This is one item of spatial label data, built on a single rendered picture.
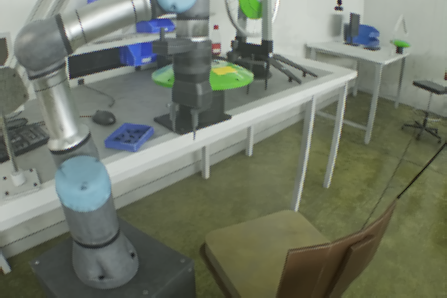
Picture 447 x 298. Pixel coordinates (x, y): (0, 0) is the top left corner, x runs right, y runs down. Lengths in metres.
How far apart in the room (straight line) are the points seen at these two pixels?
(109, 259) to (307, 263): 0.35
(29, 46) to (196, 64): 0.31
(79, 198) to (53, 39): 0.22
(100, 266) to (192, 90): 0.36
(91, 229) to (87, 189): 0.07
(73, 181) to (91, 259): 0.14
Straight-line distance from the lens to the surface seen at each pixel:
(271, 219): 1.06
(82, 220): 0.47
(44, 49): 0.42
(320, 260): 0.60
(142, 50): 1.87
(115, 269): 0.54
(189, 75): 0.59
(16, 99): 0.70
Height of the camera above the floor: 1.28
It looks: 23 degrees down
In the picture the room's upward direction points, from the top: 2 degrees clockwise
